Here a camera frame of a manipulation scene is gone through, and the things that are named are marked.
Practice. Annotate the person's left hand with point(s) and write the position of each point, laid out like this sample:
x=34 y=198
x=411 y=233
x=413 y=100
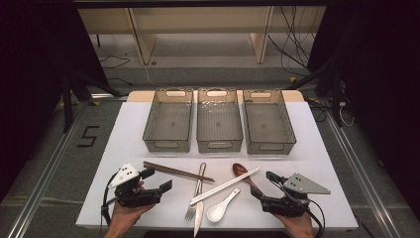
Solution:
x=124 y=218

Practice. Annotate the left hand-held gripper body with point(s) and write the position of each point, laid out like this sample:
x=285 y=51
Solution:
x=132 y=196

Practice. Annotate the reddish brown wooden spoon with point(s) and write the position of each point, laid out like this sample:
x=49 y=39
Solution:
x=239 y=169

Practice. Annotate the light wooden desk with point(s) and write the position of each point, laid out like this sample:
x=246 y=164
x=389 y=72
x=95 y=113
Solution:
x=198 y=20

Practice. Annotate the smoky clear plastic bin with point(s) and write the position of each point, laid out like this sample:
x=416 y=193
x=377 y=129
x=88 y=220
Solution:
x=218 y=124
x=268 y=125
x=170 y=124

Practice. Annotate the light wooden table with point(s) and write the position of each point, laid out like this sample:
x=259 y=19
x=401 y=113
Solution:
x=140 y=96

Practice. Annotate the steel fork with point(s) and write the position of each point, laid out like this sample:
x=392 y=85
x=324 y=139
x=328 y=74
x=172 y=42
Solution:
x=190 y=213

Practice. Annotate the short aluminium rail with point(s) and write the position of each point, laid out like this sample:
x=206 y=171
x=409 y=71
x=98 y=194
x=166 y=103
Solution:
x=109 y=96

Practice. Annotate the black metal stand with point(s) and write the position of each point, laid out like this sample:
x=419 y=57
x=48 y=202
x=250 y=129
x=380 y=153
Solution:
x=67 y=105
x=335 y=92

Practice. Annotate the black overhead bar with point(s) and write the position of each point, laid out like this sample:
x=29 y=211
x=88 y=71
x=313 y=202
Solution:
x=198 y=3

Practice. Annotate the white table sheet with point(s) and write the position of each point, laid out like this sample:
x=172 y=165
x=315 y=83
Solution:
x=313 y=148

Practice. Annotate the person's right hand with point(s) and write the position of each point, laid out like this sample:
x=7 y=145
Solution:
x=298 y=226

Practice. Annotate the black curtain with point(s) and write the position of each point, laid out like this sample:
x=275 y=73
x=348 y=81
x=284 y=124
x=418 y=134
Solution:
x=33 y=82
x=386 y=99

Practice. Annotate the steel table knife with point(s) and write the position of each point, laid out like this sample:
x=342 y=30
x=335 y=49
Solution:
x=199 y=218

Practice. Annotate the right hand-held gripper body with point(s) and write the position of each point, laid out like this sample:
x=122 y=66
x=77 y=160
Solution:
x=287 y=206

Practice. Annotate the white ceramic soup spoon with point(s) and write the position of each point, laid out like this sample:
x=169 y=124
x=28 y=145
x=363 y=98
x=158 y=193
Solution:
x=216 y=213

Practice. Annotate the aluminium floor rail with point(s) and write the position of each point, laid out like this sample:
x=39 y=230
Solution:
x=363 y=172
x=43 y=185

